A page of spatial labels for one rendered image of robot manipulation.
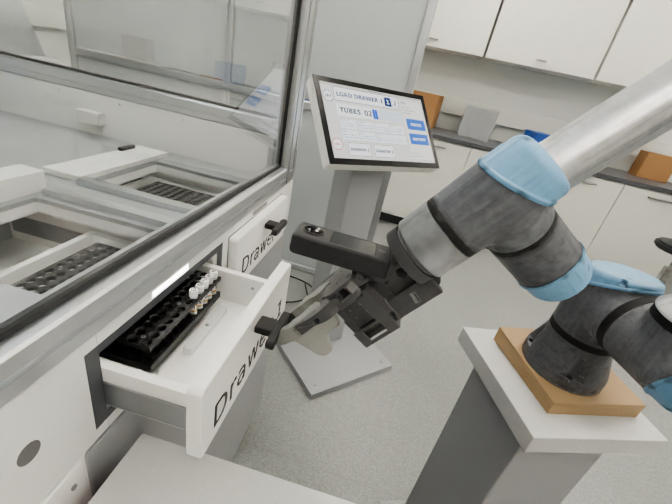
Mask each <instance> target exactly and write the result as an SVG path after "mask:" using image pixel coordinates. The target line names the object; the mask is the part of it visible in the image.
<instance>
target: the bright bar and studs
mask: <svg viewBox="0 0 672 504"><path fill-rule="evenodd" d="M226 313H227V307H226V306H222V305H219V307H218V308H217V309H216V310H215V311H214V312H213V313H212V315H211V316H210V317H209V318H208V319H207V320H206V321H205V323H204V324H203V325H202V326H201V327H200V328H199V329H198V330H197V332H196V333H195V334H194V335H193V336H192V337H191V338H190V340H189V341H188V342H187V343H186V344H185V345H184V346H183V353H184V354H188V355H192V354H193V353H194V352H195V351H196V350H197V348H198V347H199V346H200V345H201V343H202V342H203V341H204V340H205V339H206V337H207V336H208V335H209V334H210V332H211V331H212V330H213V329H214V328H215V326H216V325H217V324H218V323H219V321H220V320H221V319H222V318H223V317H224V315H225V314H226Z"/></svg>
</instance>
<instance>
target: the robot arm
mask: <svg viewBox="0 0 672 504"><path fill-rule="evenodd" d="M671 129H672V59H670V60H669V61H667V62H666V63H664V64H662V65H661V66H659V67H658V68H656V69H655V70H653V71H651V72H650V73H648V74H647V75H645V76H644V77H642V78H640V79H639V80H637V81H636V82H634V83H632V84H631V85H629V86H628V87H626V88H625V89H623V90H621V91H620V92H618V93H617V94H615V95H614V96H612V97H610V98H609V99H607V100H606V101H604V102H603V103H601V104H599V105H598V106H596V107H595V108H593V109H591V110H590V111H588V112H587V113H585V114H584V115H582V116H580V117H579V118H577V119H576V120H574V121H573V122H571V123H569V124H568V125H566V126H565V127H563V128H562V129H560V130H558V131H557V132H555V133H554V134H552V135H551V136H549V137H547V138H546V139H544V140H543V141H541V142H539V143H538V142H537V141H535V140H534V139H533V138H531V137H529V136H527V135H517V136H514V137H512V138H510V139H509V140H508V141H506V142H505V143H502V144H501V145H499V146H498V147H496V148H495V149H493V150H492V151H491V152H489V153H488V154H486V155H485V156H482V157H480V158H479V159H478V160H477V163H475V164H474V165H473V166H472V167H470V168H469V169H468V170H466V171H465V172H464V173H462V174H461V175H460V176H459V177H457V178H456V179H455V180H453V181H452V182H451V183H450V184H448V185H447V186H446V187H444V188H443V189H442V190H441V191H439V192H438V193H437V194H435V195H434V196H433V197H431V198H430V199H429V200H428V201H426V202H425V203H423V204H422V205H421V206H419V207H418V208H417V209H416V210H414V211H413V212H412V213H410V214H409V215H408V216H406V217H405V218H404V219H403V220H401V221H400V222H399V226H396V227H395V228H394V229H392V230H391V231H390V232H388V233H387V235H386V238H387V242H388V245H389V247H388V246H385V245H381V244H378V243H374V242H371V241H368V240H364V239H361V238H358V237H354V236H351V235H347V234H344V233H341V232H337V231H334V230H331V229H327V228H324V227H320V226H317V225H314V224H310V223H307V222H302V223H301V224H300V225H299V226H298V228H297V229H296V230H295V232H294V233H293V234H292V237H291V242H290V246H289V249H290V251H291V252H292V253H295V254H299V255H302V256H305V257H309V258H312V259H315V260H319V261H322V262H325V263H328V264H332V265H335V266H338V267H340V268H339V269H338V270H336V271H335V272H333V273H332V274H331V275H330V276H328V277H327V278H326V279H325V280H324V281H323V282H321V283H320V284H319V285H318V286H317V287H316V288H315V289H313V290H312V292H311V293H310V294H308V295H307V296H306V297H305V298H304V299H303V300H302V301H301V302H300V303H299V304H298V305H297V306H296V307H295V308H294V309H293V310H292V311H291V312H290V314H289V318H288V321H287V325H286V326H284V327H282V329H281V330H280V334H279V337H278V340H277V343H278V344H279V345H284V344H287V343H289V342H291V341H292V342H293V341H295V342H298V343H299V344H301V345H303V346H304V347H306V348H308V349H309V350H311V351H313V352H315V353H316V354H318V355H322V356H323V355H327V354H329V353H330V352H331V350H332V345H331V342H330V339H329V336H328V334H329V332H331V331H332V330H333V329H334V328H335V327H337V326H338V325H339V324H340V320H339V317H338V315H339V316H340V317H341V318H342V319H343V320H344V323H345V324H346V325H347V326H348V327H349V328H350V329H351V330H352V331H353V332H354V333H355V334H354V336H355V337H356V338H357V339H358V340H359V341H360V342H361V343H362V344H363V345H364V346H365V347H366V348H367V347H369V346H371V345H372V344H374V343H376V342H377V341H379V340H380V339H382V338H384V337H385V336H387V335H389V334H390V333H392V332H394V331H395V330H397V329H399V328H400V325H401V319H402V318H403V317H404V316H406V315H407V314H409V313H411V312H412V311H414V310H415V309H417V308H419V307H420V306H422V305H423V304H425V303H427V302H428V301H430V300H432V299H433V298H435V297H436V296H438V295H440V294H441V293H443V290H442V287H441V286H440V283H441V277H440V276H442V275H444V274H445V273H447V272H448V271H450V270H451V269H453V268H455V267H456V266H458V265H459V264H461V263H462V262H464V261H466V260H467V259H469V258H470V257H472V256H473V255H475V254H476V253H478V252H479V251H481V250H482V249H484V248H486V247H487V248H488V249H489V250H490V252H491V253H492V254H493V255H494V256H495V257H496V258H497V259H498V260H499V261H500V262H501V263H502V265H503V266H504V267H505V268H506V269H507V270H508V271H509V272H510V273H511V274H512V275H513V276H514V278H515V279H516V280H517V282H518V284H519V285H520V286H521V287H522V288H523V289H526V290H527V291H528V292H529V293H530V294H531V295H532V296H534V297H536V298H538V299H540V300H543V301H551V302H554V301H560V302H559V304H558V305H557V307H556V309H555V310H554V312H553V314H552V315H551V317H550V318H549V320H547V321H546V322H545V323H543V324H542V325H541V326H539V327H538V328H536V329H535V330H534V331H532V332H531V333H530V334H529V335H528V336H527V338H526V339H525V341H524V343H523V345H522V352H523V355H524V357H525V359H526V361H527V362H528V364H529V365H530V366H531V367H532V368H533V369H534V370H535V371H536V372H537V373H538V374H539V375H540V376H541V377H543V378H544V379H545V380H547V381H548V382H550V383H551V384H553V385H555V386H556V387H558V388H560V389H562V390H565V391H567V392H570V393H573V394H576V395H581V396H594V395H597V394H599V393H600V392H601V391H602V390H603V388H604V387H605V386H606V384H607V383H608V380H609V375H610V371H611V366H612V361H613V359H614V360H615V361H616V362H617V363H618V364H619V365H620V366H621V367H622V368H623V369H624V370H625V371H626V372H627V373H628V374H629V375H630V376H631V377H632V378H633V379H634V380H635V381H636V382H637V383H638V384H639V385H640V386H641V387H642V388H643V391H644V392H645V393H646V394H649V395H650V396H651V397H653V398H654V399H655V400H656V401H657V402H658V403H659V404H660V405H661V406H662V407H663V408H664V409H666V410H667V411H669V412H671V413H672V294H668V295H664V294H665V292H664V291H665V289H666V288H665V285H664V284H663V283H662V282H661V281H660V280H658V279H657V278H655V277H653V276H651V275H649V274H647V273H645V272H642V271H640V270H637V269H634V268H632V267H628V266H625V265H622V264H618V263H614V262H609V261H602V260H594V261H590V259H589V257H588V256H587V254H586V253H585V247H584V246H583V244H582V243H581V242H579V241H578V240H577V239H576V238H575V236H574V235H573V233H572V232H571V231H570V229H569V228H568V227H567V225H566V224H565V223H564V221H563V220H562V218H561V217H560V216H559V214H558V213H557V212H556V210H555V208H554V205H556V204H557V201H558V200H559V199H561V198H562V197H564V196H565V195H566V194H567V193H568V192H569V190H570V188H572V187H574V186H575V185H577V184H579V183H581V182H582V181H584V180H586V179H587V178H589V177H591V176H592V175H594V174H596V173H598V172H599V171H601V170H603V169H604V168H606V167H608V166H609V165H611V164H613V163H614V162H616V161H618V160H620V159H621V158H623V157H625V156H626V155H628V154H630V153H631V152H633V151H635V150H637V149H638V148H640V147H642V146H643V145H645V144H647V143H648V142H650V141H652V140H654V139H655V138H657V137H659V136H660V135H662V134H664V133H665V132H667V131H669V130H671ZM337 314H338V315H337ZM385 329H387V331H386V332H384V333H383V334H381V335H379V336H378V337H376V338H374V339H373V340H371V339H370V338H372V337H373V336H375V335H377V334H378V333H380V332H381V331H383V330H385Z"/></svg>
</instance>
